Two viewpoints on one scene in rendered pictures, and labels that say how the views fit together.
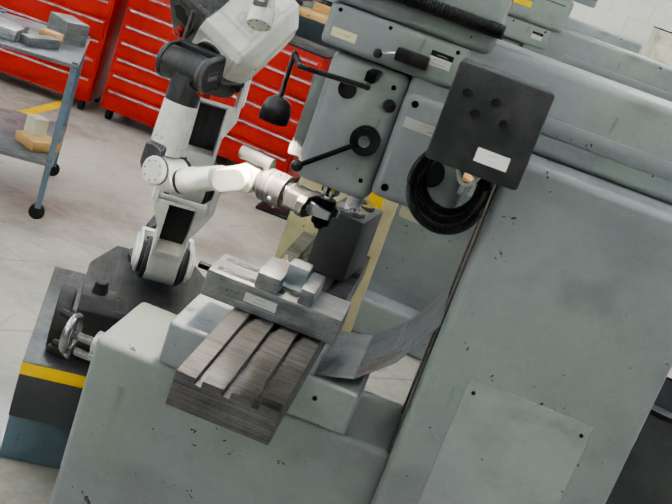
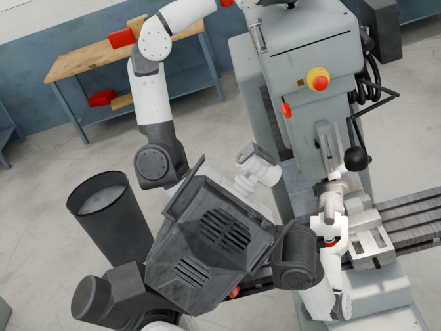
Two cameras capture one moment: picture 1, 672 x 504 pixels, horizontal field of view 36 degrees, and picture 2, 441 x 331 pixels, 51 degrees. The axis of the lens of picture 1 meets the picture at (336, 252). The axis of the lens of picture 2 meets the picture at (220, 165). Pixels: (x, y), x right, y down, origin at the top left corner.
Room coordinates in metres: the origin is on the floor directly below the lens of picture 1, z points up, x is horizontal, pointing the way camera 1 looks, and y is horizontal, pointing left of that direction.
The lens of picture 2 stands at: (2.74, 1.40, 2.33)
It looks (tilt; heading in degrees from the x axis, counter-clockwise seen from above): 33 degrees down; 273
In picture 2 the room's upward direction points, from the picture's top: 21 degrees counter-clockwise
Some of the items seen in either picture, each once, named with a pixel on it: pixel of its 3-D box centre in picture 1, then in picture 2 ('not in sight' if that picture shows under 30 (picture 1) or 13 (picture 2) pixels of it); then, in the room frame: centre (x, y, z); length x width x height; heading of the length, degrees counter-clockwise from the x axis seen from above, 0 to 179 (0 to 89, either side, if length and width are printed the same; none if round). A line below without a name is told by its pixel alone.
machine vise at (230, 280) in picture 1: (279, 291); (358, 224); (2.40, 0.10, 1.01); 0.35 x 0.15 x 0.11; 86
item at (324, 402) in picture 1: (273, 354); (347, 257); (2.46, 0.06, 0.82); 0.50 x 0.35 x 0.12; 85
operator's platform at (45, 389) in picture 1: (125, 383); not in sight; (3.20, 0.53, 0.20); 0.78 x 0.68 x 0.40; 14
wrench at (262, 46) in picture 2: not in sight; (258, 35); (2.59, 0.20, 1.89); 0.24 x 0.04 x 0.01; 84
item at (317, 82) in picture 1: (309, 114); (327, 150); (2.47, 0.17, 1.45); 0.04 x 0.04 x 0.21; 85
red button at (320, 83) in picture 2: not in sight; (319, 82); (2.48, 0.32, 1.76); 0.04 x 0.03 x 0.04; 175
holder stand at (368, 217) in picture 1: (345, 235); not in sight; (2.91, -0.01, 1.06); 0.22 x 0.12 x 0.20; 168
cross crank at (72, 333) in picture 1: (83, 338); not in sight; (2.50, 0.56, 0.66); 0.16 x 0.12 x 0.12; 85
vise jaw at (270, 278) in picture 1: (274, 274); (359, 222); (2.40, 0.12, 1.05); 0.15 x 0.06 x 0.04; 176
